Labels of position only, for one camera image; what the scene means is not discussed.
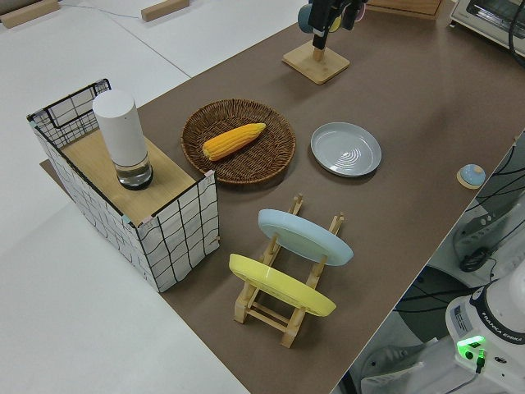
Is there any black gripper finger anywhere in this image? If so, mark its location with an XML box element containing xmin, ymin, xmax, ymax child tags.
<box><xmin>309</xmin><ymin>0</ymin><xmax>341</xmax><ymax>51</ymax></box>
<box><xmin>342</xmin><ymin>0</ymin><xmax>367</xmax><ymax>32</ymax></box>

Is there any gray ceramic plate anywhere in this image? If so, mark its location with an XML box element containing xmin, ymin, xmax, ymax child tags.
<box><xmin>310</xmin><ymin>121</ymin><xmax>383</xmax><ymax>178</ymax></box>

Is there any light blue plate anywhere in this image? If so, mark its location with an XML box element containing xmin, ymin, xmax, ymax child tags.
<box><xmin>258</xmin><ymin>208</ymin><xmax>354</xmax><ymax>268</ymax></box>

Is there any yellow plate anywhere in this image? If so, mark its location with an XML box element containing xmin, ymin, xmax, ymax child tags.
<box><xmin>228</xmin><ymin>253</ymin><xmax>338</xmax><ymax>318</ymax></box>

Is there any pink mug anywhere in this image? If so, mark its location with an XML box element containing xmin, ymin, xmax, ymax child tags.
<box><xmin>327</xmin><ymin>4</ymin><xmax>367</xmax><ymax>34</ymax></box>

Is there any dark blue mug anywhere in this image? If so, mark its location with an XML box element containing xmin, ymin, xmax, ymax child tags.
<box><xmin>296</xmin><ymin>2</ymin><xmax>313</xmax><ymax>34</ymax></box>

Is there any wooden mug tree stand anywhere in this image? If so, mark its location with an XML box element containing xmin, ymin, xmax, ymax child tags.
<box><xmin>281</xmin><ymin>39</ymin><xmax>351</xmax><ymax>86</ymax></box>

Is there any brown table mat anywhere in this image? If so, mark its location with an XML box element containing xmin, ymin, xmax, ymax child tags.
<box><xmin>39</xmin><ymin>0</ymin><xmax>525</xmax><ymax>394</ymax></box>

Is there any cream toaster oven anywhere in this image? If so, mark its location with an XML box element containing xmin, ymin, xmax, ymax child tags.
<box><xmin>448</xmin><ymin>0</ymin><xmax>525</xmax><ymax>44</ymax></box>

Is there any yellow corn cob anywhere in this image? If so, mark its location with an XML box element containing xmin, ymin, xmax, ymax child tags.
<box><xmin>203</xmin><ymin>122</ymin><xmax>267</xmax><ymax>162</ymax></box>

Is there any wooden block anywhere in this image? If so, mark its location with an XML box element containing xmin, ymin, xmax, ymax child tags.
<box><xmin>0</xmin><ymin>0</ymin><xmax>59</xmax><ymax>29</ymax></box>
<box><xmin>140</xmin><ymin>0</ymin><xmax>182</xmax><ymax>22</ymax></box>

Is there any round wicker basket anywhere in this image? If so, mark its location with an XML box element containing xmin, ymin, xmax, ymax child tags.
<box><xmin>180</xmin><ymin>98</ymin><xmax>297</xmax><ymax>186</ymax></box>

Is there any blue dome on wooden disc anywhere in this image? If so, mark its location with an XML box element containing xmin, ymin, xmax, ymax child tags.
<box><xmin>456</xmin><ymin>163</ymin><xmax>487</xmax><ymax>190</ymax></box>

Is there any white power strip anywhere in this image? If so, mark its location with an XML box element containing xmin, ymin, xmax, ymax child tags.
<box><xmin>452</xmin><ymin>200</ymin><xmax>514</xmax><ymax>250</ymax></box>

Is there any black power adapter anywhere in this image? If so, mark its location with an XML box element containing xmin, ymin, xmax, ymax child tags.
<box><xmin>459</xmin><ymin>247</ymin><xmax>492</xmax><ymax>273</ymax></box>

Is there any wooden dish rack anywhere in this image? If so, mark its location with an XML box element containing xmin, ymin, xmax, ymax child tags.
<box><xmin>232</xmin><ymin>193</ymin><xmax>345</xmax><ymax>350</ymax></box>

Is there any thin gray cable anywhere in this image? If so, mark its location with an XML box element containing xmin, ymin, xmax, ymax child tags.
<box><xmin>59</xmin><ymin>0</ymin><xmax>143</xmax><ymax>20</ymax></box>

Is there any wire grid shelf wooden board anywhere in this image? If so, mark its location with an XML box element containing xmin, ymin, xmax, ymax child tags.
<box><xmin>26</xmin><ymin>77</ymin><xmax>222</xmax><ymax>294</ymax></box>

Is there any black floor cable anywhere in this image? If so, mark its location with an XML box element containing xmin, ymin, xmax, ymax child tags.
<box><xmin>395</xmin><ymin>262</ymin><xmax>500</xmax><ymax>315</ymax></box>

